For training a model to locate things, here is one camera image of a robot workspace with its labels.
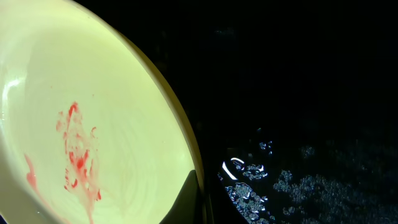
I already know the yellow plate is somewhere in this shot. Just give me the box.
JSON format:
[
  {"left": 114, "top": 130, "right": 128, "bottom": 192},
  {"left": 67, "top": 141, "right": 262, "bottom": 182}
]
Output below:
[{"left": 1, "top": 1, "right": 206, "bottom": 223}]

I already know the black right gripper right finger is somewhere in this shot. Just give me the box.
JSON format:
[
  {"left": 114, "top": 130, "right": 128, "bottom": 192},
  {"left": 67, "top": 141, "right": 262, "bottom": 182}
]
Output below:
[{"left": 206, "top": 174, "right": 247, "bottom": 224}]

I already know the round black tray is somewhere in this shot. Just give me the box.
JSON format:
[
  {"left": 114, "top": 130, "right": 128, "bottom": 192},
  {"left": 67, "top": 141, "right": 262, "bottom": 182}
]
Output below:
[{"left": 83, "top": 1, "right": 397, "bottom": 223}]

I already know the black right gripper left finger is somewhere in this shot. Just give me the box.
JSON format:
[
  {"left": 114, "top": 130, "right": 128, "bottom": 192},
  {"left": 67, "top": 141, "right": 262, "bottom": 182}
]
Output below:
[{"left": 160, "top": 170, "right": 203, "bottom": 224}]

